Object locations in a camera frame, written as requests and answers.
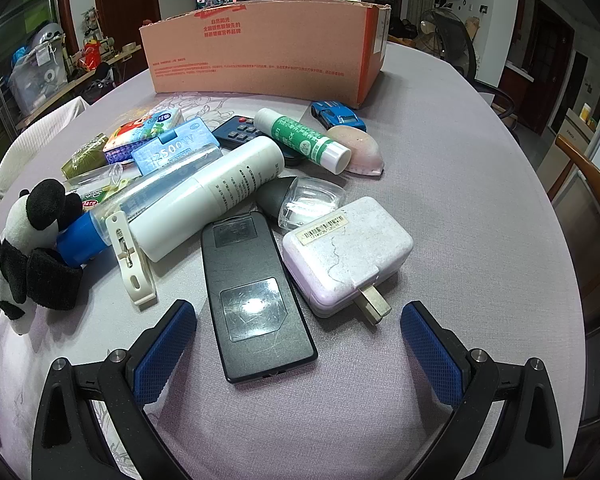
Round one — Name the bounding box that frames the black remote control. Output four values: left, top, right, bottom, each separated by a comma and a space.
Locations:
200, 212, 319, 385

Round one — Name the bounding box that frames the white plastic clip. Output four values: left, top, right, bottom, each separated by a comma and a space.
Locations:
105, 211, 158, 308

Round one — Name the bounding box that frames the clear plastic storage bin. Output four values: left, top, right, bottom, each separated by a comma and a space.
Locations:
7, 25, 71, 116

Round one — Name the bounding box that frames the colourful tissue packet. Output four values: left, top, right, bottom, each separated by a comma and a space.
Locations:
103, 108, 184, 163

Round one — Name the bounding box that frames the white cloth over chair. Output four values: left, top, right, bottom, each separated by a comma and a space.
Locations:
0, 97, 88, 206

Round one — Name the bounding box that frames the blue plug adapter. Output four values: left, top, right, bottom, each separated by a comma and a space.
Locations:
131, 116, 222, 177

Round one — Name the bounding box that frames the small green red packet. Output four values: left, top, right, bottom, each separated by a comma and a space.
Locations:
80, 180, 131, 211

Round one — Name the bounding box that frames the standing fan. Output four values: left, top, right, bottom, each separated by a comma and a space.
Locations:
419, 9, 478, 81

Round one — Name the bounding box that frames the grey egg-shaped object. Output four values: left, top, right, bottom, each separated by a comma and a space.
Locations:
256, 175, 299, 221

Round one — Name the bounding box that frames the brown cardboard box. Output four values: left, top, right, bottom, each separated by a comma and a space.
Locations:
139, 0, 392, 109

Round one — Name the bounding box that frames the pink seashell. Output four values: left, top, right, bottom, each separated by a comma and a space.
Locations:
327, 125, 385, 177

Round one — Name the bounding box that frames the green snack packet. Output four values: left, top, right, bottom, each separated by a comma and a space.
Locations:
61, 132, 110, 180

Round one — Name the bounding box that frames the dark remote with buttons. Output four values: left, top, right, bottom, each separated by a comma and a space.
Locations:
213, 116, 268, 150

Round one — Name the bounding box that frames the wooden chair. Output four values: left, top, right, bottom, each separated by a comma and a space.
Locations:
547, 135, 600, 321

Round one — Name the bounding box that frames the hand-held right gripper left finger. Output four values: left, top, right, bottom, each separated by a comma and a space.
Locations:
31, 299, 201, 480

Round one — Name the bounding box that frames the white green glue stick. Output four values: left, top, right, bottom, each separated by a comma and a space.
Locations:
254, 108, 352, 175

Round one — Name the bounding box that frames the panda plush toy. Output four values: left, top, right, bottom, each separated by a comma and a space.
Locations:
0, 179, 84, 336

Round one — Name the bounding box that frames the small clear plastic vial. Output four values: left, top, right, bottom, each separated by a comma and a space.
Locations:
67, 162, 126, 196

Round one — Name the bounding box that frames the white cylindrical bottle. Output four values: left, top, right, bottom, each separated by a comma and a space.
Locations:
129, 136, 286, 263

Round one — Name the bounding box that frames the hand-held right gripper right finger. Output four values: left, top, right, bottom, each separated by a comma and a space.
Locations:
400, 301, 566, 480

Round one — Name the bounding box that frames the grey cloth-covered desktop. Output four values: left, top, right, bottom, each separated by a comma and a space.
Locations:
0, 40, 588, 480

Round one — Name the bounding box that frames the clear tube with blue cap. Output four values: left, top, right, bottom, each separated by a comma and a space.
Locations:
56, 143, 222, 267

